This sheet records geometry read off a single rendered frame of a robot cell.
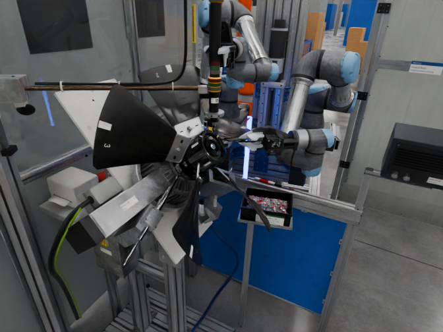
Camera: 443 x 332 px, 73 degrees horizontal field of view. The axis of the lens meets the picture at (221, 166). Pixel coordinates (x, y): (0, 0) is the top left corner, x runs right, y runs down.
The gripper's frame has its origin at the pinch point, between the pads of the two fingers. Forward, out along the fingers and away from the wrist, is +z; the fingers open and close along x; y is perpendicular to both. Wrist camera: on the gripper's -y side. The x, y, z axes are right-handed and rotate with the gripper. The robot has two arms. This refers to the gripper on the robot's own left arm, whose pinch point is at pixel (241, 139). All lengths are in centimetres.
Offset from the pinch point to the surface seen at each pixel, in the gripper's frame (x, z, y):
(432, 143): -7, -61, 21
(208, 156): -5.1, 15.3, 19.2
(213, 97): -18.3, 11.8, 3.8
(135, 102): -22.5, 35.3, 17.8
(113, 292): 96, 62, -8
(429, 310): 117, -126, 17
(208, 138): -7.8, 14.5, 12.8
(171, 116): -10.8, 25.9, 1.4
